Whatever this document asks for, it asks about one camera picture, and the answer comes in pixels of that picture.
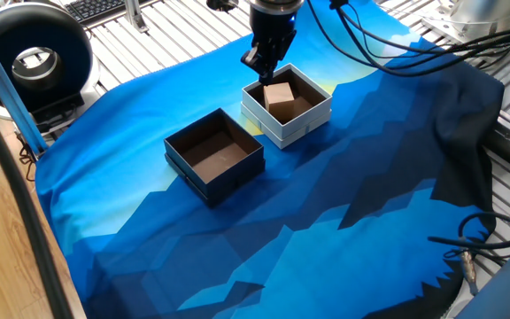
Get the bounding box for dark navy square box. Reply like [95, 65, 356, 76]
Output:
[163, 107, 267, 208]

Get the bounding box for blue aluminium frame post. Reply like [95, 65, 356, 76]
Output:
[0, 15, 49, 157]

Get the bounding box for blue mountain print cloth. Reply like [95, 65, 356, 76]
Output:
[35, 0, 506, 319]

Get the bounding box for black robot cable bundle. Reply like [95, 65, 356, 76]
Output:
[303, 0, 510, 80]

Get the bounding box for silver upright metal bracket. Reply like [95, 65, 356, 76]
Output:
[124, 0, 151, 35]

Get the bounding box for thick black hose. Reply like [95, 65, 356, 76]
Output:
[0, 88, 75, 319]

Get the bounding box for small black round object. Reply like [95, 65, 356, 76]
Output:
[205, 0, 241, 13]

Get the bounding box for brown wooden cube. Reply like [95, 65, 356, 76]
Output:
[263, 82, 296, 117]

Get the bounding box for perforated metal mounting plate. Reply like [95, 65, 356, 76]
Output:
[421, 3, 460, 42]

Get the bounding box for black cable with connector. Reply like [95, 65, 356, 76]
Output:
[427, 211, 510, 284]

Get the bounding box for thin black tangled wires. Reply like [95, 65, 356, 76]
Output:
[15, 132, 38, 183]

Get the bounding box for light grey square box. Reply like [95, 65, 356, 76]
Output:
[240, 62, 334, 151]

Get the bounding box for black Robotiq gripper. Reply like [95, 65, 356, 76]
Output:
[240, 4, 303, 86]

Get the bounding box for black computer keyboard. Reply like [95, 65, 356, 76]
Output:
[62, 0, 150, 24]

